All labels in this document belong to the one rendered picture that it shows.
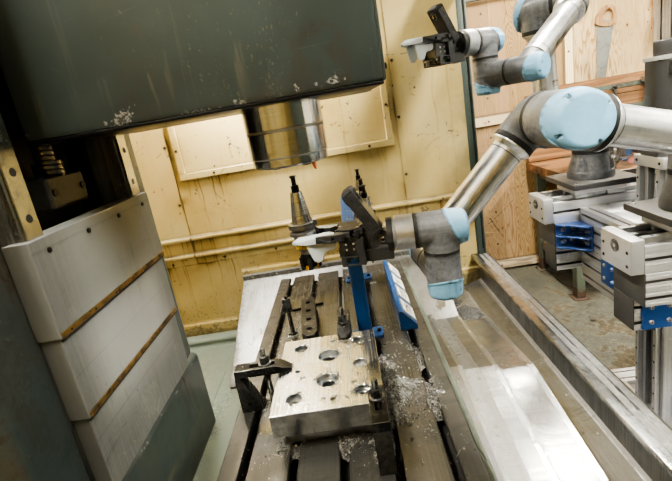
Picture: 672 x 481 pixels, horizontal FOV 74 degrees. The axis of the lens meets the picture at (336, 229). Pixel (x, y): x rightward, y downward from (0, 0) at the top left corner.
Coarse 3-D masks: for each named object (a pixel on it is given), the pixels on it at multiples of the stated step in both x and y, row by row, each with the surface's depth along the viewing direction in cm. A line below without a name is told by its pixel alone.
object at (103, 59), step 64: (0, 0) 74; (64, 0) 74; (128, 0) 74; (192, 0) 74; (256, 0) 74; (320, 0) 74; (0, 64) 77; (64, 64) 76; (128, 64) 76; (192, 64) 76; (256, 64) 76; (320, 64) 76; (384, 64) 77; (64, 128) 79; (128, 128) 80
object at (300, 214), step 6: (300, 192) 94; (294, 198) 94; (300, 198) 94; (294, 204) 94; (300, 204) 94; (306, 204) 95; (294, 210) 94; (300, 210) 94; (306, 210) 95; (294, 216) 94; (300, 216) 94; (306, 216) 94; (294, 222) 95; (300, 222) 94; (306, 222) 94
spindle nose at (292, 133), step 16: (256, 112) 84; (272, 112) 83; (288, 112) 83; (304, 112) 84; (320, 112) 89; (256, 128) 85; (272, 128) 84; (288, 128) 84; (304, 128) 85; (320, 128) 88; (256, 144) 86; (272, 144) 84; (288, 144) 84; (304, 144) 85; (320, 144) 88; (256, 160) 88; (272, 160) 86; (288, 160) 85; (304, 160) 86
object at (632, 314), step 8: (616, 296) 124; (624, 296) 120; (616, 304) 125; (624, 304) 121; (632, 304) 117; (616, 312) 125; (624, 312) 121; (632, 312) 117; (640, 312) 117; (648, 312) 116; (656, 312) 116; (664, 312) 116; (624, 320) 122; (632, 320) 118; (640, 320) 118; (648, 320) 117; (656, 320) 117; (664, 320) 117; (632, 328) 119; (640, 328) 118; (648, 328) 118
